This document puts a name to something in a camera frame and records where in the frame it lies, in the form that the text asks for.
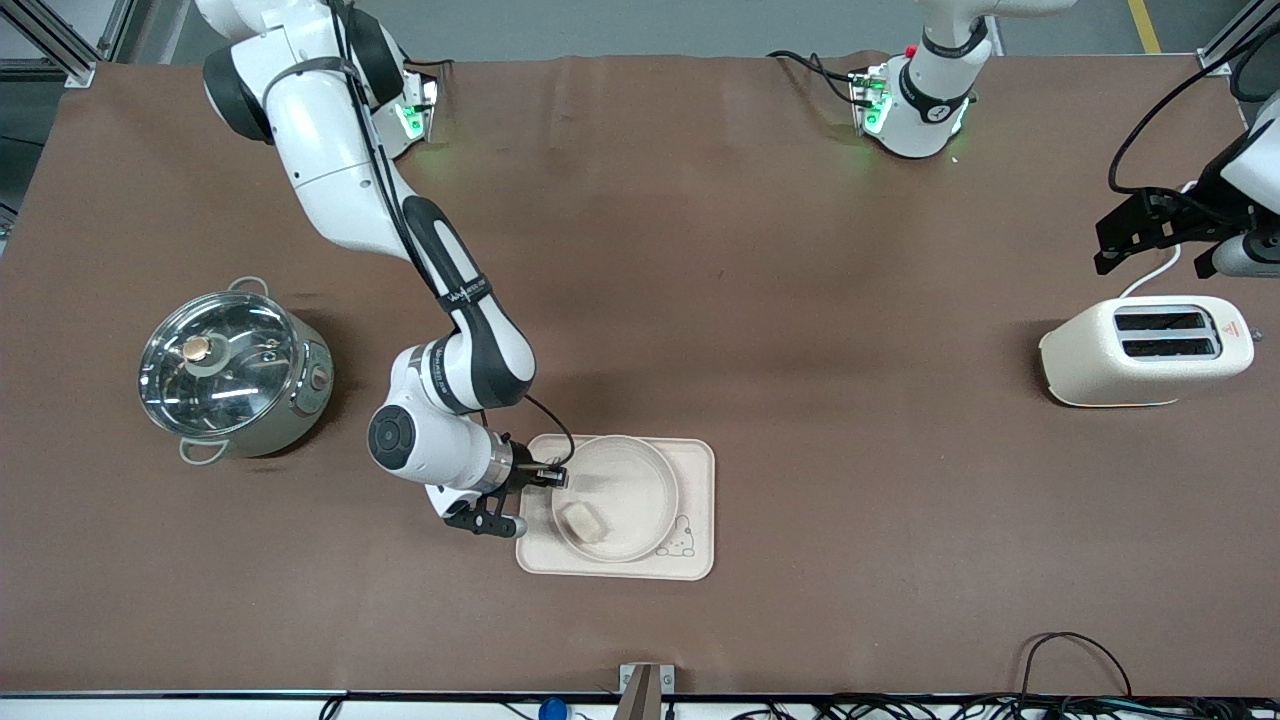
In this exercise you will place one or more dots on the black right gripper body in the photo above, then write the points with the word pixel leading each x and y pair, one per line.
pixel 524 470

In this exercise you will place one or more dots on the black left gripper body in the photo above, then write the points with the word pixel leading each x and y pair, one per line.
pixel 1166 222

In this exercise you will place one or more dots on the small white steamed bun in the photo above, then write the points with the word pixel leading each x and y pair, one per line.
pixel 584 522

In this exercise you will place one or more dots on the cream round plate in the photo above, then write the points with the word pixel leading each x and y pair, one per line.
pixel 630 490

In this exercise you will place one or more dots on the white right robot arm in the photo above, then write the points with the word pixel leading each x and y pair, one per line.
pixel 330 150

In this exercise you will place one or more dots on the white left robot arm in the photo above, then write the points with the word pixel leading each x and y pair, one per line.
pixel 925 100

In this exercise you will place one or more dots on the cream two-slot toaster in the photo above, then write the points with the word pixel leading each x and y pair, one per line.
pixel 1110 365

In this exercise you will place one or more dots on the cream rabbit print tray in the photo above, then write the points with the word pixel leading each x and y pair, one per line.
pixel 690 480

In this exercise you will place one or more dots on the blue round cap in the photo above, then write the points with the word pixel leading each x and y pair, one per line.
pixel 552 710

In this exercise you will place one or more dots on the steel electric cooking pot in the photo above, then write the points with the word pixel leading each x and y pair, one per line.
pixel 295 410

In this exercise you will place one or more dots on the glass pot lid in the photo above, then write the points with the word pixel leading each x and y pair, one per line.
pixel 220 365

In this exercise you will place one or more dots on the brown table cover mat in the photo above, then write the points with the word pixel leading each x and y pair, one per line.
pixel 800 250

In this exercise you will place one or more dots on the aluminium frame profile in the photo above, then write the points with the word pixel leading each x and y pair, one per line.
pixel 1235 30
pixel 70 65

